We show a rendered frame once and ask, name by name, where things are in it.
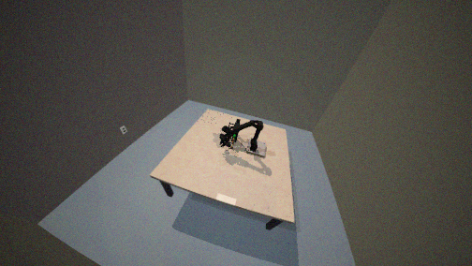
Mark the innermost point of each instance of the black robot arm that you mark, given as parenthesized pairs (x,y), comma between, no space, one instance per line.
(235,129)

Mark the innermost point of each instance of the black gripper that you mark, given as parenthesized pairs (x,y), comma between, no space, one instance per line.
(225,142)

